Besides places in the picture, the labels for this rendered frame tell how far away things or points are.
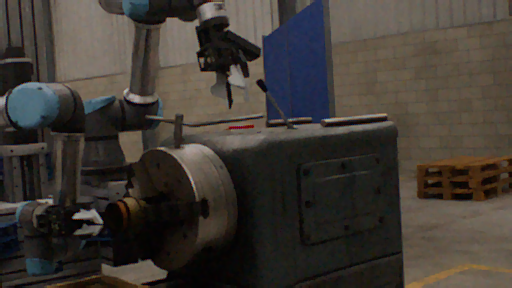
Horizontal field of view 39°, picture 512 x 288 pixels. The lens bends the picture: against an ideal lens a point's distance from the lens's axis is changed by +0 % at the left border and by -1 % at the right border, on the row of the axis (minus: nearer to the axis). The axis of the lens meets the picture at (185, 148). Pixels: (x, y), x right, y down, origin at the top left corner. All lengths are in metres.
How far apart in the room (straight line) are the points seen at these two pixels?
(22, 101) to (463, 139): 11.25
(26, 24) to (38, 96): 0.70
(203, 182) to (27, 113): 0.48
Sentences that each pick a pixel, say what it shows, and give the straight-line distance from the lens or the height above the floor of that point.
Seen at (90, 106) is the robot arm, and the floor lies 1.36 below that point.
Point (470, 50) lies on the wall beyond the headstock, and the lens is 12.65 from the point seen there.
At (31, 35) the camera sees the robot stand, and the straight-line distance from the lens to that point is 2.52.
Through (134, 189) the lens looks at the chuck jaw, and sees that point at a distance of 1.81.
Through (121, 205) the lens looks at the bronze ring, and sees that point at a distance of 1.75.
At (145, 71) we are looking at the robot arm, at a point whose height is 1.46.
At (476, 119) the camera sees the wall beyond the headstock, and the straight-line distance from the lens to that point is 12.62.
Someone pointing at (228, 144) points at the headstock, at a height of 1.23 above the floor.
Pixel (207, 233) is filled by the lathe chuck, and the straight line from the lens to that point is 1.75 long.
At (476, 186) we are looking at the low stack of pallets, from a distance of 9.31.
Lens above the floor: 1.33
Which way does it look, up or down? 3 degrees down
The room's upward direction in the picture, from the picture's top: 4 degrees counter-clockwise
